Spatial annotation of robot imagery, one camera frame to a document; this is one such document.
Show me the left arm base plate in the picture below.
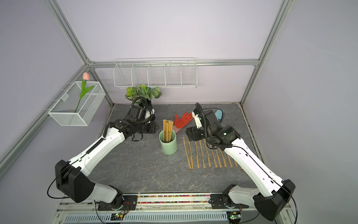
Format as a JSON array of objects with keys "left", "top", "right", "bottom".
[{"left": 97, "top": 195, "right": 138, "bottom": 211}]

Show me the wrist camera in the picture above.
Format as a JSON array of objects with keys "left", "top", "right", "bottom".
[
  {"left": 192, "top": 108, "right": 219, "bottom": 128},
  {"left": 125, "top": 105, "right": 155, "bottom": 124}
]

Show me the black plant pot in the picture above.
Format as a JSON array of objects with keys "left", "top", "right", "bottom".
[{"left": 144, "top": 101, "right": 155, "bottom": 118}]

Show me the white mesh basket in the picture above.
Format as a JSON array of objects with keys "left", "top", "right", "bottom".
[{"left": 48, "top": 81, "right": 105, "bottom": 127}]

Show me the bundle of brown paper straws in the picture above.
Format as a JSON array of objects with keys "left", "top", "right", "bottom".
[{"left": 163, "top": 119, "right": 174, "bottom": 143}]

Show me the green artificial plant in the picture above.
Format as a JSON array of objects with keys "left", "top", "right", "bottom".
[{"left": 125, "top": 84, "right": 162, "bottom": 103}]

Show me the aluminium front rail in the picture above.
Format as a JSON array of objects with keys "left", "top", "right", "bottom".
[{"left": 55, "top": 192, "right": 258, "bottom": 223}]

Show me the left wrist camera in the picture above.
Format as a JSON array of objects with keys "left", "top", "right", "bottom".
[{"left": 125, "top": 105, "right": 155, "bottom": 124}]

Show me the mint green storage cup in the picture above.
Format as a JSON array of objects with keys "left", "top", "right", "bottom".
[{"left": 159, "top": 131, "right": 177, "bottom": 155}]

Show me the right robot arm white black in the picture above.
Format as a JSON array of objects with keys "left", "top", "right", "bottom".
[{"left": 206, "top": 126, "right": 296, "bottom": 221}]

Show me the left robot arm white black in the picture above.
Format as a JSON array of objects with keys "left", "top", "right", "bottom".
[{"left": 54, "top": 119, "right": 159, "bottom": 209}]

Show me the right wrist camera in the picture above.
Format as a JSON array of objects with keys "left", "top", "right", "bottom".
[{"left": 192, "top": 108, "right": 219, "bottom": 128}]

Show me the red hand-shaped scraper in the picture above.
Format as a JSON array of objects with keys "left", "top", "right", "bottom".
[{"left": 173, "top": 113, "right": 193, "bottom": 133}]

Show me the white wire wall shelf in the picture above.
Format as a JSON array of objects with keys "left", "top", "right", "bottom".
[{"left": 113, "top": 57, "right": 198, "bottom": 88}]

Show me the pink artificial tulip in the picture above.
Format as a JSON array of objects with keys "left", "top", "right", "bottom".
[{"left": 75, "top": 72, "right": 94, "bottom": 113}]

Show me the teal small spatula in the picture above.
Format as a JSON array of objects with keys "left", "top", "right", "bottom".
[{"left": 215, "top": 109, "right": 224, "bottom": 123}]

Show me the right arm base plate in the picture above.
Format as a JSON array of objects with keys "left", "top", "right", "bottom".
[{"left": 208, "top": 193, "right": 249, "bottom": 209}]

